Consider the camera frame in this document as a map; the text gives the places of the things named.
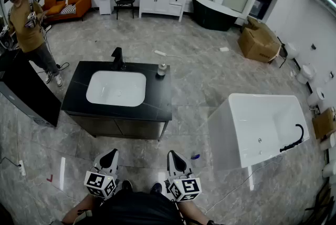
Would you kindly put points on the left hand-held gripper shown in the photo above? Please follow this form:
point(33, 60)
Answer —
point(101, 183)

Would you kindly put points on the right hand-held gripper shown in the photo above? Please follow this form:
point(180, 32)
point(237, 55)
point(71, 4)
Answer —
point(185, 188)

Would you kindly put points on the small grey round bottle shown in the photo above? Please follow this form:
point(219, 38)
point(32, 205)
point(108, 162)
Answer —
point(161, 70)

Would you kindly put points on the person's right forearm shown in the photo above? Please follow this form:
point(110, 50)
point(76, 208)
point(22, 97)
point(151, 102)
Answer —
point(194, 212)

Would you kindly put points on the person's left forearm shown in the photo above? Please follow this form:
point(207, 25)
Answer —
point(81, 205)

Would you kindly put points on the black vanity with white sink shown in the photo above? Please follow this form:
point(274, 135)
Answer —
point(157, 98)

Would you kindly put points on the white sink basin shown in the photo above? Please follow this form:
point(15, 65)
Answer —
point(115, 89)

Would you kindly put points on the blue object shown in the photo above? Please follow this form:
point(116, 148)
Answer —
point(195, 156)

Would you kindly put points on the person's left shoe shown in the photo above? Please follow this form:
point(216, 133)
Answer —
point(127, 186)

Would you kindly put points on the dark vanity cabinet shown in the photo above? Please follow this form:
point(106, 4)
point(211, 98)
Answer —
point(136, 129)

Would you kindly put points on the person's black shirt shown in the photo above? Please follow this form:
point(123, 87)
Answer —
point(136, 209)

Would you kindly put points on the white rectangular bathtub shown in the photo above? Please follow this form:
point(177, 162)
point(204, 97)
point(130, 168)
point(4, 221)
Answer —
point(252, 124)

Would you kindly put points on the black cabinet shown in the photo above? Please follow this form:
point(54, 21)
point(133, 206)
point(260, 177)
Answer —
point(31, 92)

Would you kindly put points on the long white power strip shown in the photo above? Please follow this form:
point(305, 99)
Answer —
point(160, 53)

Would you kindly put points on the black bathtub faucet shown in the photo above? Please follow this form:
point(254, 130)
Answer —
point(300, 137)

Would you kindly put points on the large cardboard box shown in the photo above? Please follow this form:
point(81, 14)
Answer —
point(258, 45)

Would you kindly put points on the small cardboard box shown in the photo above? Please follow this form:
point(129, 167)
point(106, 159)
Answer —
point(324, 124)

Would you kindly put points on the white toilet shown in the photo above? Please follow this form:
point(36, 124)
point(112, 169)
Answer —
point(292, 50)
point(330, 169)
point(328, 142)
point(315, 97)
point(305, 74)

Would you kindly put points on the dark oval bathtub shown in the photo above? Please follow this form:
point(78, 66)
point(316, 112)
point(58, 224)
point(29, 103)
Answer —
point(212, 15)

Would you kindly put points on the striped pillow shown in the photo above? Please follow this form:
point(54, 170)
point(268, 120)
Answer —
point(68, 9)

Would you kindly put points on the orange sofa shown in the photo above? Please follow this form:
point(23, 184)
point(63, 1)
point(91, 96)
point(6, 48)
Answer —
point(84, 5)

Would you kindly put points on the white vanity cabinet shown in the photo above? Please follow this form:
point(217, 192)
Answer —
point(157, 1)

